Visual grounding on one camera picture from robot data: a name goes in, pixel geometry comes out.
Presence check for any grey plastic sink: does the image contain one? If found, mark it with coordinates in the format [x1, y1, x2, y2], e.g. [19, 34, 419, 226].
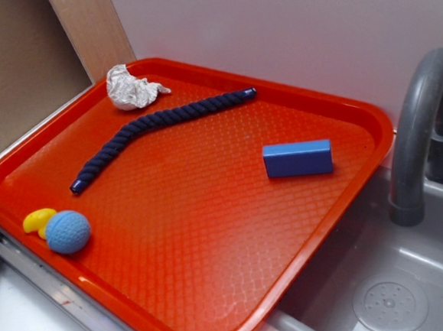
[269, 169, 443, 331]

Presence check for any dark blue rope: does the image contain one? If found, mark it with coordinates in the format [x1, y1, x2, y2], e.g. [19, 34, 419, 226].
[62, 87, 264, 196]

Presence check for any red plastic tray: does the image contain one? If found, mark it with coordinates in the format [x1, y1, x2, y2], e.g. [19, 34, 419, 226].
[0, 58, 393, 331]

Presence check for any light blue dimpled ball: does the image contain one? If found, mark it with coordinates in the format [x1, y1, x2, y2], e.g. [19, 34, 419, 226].
[45, 210, 91, 255]

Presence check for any blue rectangular block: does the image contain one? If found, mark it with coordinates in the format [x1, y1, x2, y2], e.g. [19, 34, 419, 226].
[262, 139, 334, 178]

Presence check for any yellow rubber duck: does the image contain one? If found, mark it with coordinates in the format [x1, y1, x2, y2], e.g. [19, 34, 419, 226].
[22, 208, 57, 240]

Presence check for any wooden board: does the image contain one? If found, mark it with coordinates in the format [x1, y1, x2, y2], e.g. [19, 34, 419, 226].
[48, 0, 135, 83]

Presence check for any crumpled white cloth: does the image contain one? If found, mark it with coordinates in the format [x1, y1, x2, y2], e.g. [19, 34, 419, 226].
[106, 64, 171, 111]

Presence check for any grey toy faucet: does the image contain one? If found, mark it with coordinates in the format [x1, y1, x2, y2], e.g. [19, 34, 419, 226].
[389, 47, 443, 227]

